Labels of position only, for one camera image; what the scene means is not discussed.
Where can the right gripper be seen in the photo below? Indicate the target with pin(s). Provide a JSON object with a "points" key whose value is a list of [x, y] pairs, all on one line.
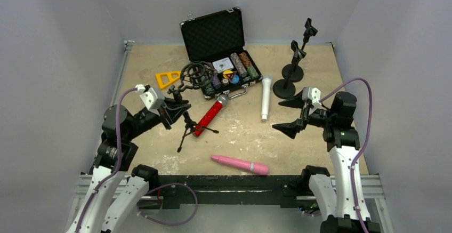
{"points": [[305, 113]]}

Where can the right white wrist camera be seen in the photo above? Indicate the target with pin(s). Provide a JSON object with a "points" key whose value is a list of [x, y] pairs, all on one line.
{"points": [[311, 94]]}

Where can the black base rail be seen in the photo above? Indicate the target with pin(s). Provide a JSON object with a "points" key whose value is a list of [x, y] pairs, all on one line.
{"points": [[285, 191]]}

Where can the white playing card box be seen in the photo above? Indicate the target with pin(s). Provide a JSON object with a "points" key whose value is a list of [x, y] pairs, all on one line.
{"points": [[222, 65]]}

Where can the black round-base stand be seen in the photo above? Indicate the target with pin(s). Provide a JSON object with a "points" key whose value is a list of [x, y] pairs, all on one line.
{"points": [[296, 71], [284, 88]]}

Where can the far black round-base stand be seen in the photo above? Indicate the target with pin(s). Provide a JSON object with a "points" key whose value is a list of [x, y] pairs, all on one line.
{"points": [[296, 71]]}

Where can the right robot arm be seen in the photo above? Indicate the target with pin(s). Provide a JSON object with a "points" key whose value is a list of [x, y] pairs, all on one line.
{"points": [[342, 205]]}

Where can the yellow triangular plastic frame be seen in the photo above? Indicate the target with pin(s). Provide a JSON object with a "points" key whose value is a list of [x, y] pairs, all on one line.
{"points": [[166, 79]]}

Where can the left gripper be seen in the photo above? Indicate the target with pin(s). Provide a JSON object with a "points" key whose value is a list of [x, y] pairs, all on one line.
{"points": [[166, 113]]}

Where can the near black round-base stand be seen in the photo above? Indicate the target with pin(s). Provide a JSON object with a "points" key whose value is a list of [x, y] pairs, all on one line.
{"points": [[284, 88]]}

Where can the black poker chip case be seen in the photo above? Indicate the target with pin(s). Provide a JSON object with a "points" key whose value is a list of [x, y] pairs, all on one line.
{"points": [[217, 36]]}

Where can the red glitter microphone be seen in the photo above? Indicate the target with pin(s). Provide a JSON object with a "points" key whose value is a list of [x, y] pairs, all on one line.
{"points": [[202, 125]]}

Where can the pink microphone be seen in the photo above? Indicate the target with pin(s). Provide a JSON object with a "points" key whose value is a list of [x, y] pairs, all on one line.
{"points": [[254, 167]]}

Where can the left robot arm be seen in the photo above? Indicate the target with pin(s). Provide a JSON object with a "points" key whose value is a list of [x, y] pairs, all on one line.
{"points": [[111, 196]]}

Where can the black tripod microphone stand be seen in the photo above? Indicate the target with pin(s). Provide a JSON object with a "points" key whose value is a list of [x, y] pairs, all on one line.
{"points": [[194, 76]]}

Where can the aluminium corner rail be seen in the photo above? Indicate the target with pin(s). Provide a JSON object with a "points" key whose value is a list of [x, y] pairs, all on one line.
{"points": [[128, 46]]}

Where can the white microphone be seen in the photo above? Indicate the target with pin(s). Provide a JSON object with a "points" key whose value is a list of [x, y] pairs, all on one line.
{"points": [[266, 84]]}

